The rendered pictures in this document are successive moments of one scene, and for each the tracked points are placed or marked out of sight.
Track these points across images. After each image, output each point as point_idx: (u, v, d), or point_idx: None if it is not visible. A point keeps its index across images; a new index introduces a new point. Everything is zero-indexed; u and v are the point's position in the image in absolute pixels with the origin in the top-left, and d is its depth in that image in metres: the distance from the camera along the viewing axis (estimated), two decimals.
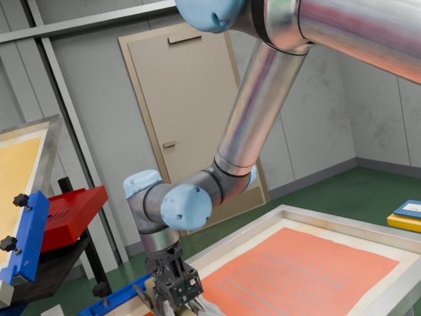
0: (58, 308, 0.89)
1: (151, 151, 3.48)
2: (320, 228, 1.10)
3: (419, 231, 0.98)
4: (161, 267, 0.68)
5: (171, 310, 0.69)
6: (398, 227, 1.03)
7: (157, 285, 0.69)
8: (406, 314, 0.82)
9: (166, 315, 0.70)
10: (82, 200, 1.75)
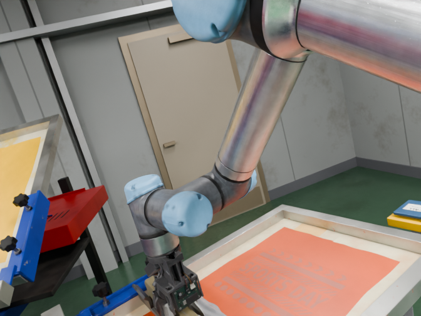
0: (58, 308, 0.89)
1: (151, 151, 3.48)
2: (320, 228, 1.10)
3: (419, 231, 0.98)
4: (161, 271, 0.68)
5: (172, 313, 0.69)
6: (398, 227, 1.03)
7: (156, 289, 0.70)
8: (406, 314, 0.82)
9: None
10: (82, 200, 1.75)
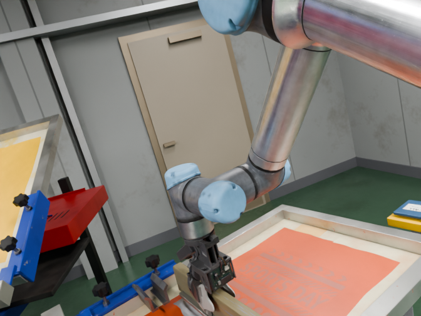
0: (58, 308, 0.89)
1: (151, 151, 3.48)
2: (320, 229, 1.10)
3: (419, 231, 0.98)
4: (197, 254, 0.73)
5: (206, 293, 0.74)
6: (398, 227, 1.03)
7: (192, 271, 0.74)
8: (406, 314, 0.82)
9: (200, 298, 0.76)
10: (82, 200, 1.75)
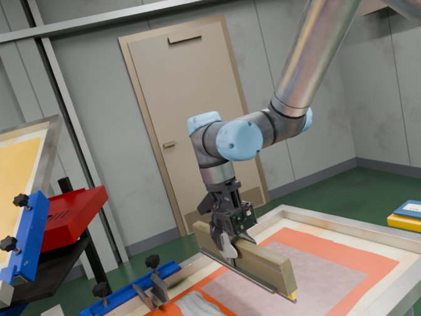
0: (58, 308, 0.89)
1: (151, 151, 3.48)
2: (320, 228, 1.10)
3: (419, 231, 0.98)
4: (219, 201, 0.75)
5: (228, 240, 0.75)
6: (398, 227, 1.03)
7: (213, 219, 0.76)
8: (406, 314, 0.82)
9: (222, 247, 0.77)
10: (82, 200, 1.75)
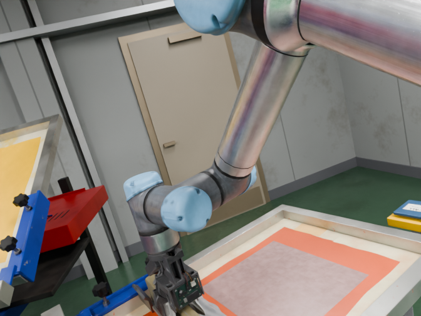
0: (58, 308, 0.89)
1: (151, 151, 3.48)
2: (320, 228, 1.10)
3: (419, 231, 0.98)
4: (162, 269, 0.68)
5: (173, 311, 0.68)
6: (398, 227, 1.03)
7: (157, 287, 0.69)
8: (406, 314, 0.82)
9: None
10: (82, 200, 1.75)
